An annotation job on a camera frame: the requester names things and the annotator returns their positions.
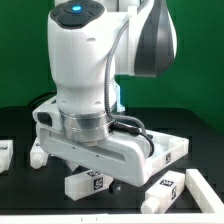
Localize black base cables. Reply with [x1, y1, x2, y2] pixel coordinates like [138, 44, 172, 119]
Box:
[28, 90, 58, 108]

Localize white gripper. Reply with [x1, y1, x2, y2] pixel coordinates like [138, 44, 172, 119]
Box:
[35, 122, 156, 195]

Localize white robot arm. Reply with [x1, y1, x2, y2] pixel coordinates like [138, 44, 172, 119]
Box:
[33, 0, 177, 193]

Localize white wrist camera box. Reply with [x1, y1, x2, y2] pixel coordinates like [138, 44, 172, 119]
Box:
[33, 98, 62, 131]

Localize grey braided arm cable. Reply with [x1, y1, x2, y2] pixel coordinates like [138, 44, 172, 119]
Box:
[103, 23, 156, 158]

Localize white desk tabletop tray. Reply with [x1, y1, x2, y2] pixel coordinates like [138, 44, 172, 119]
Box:
[146, 130, 189, 175]

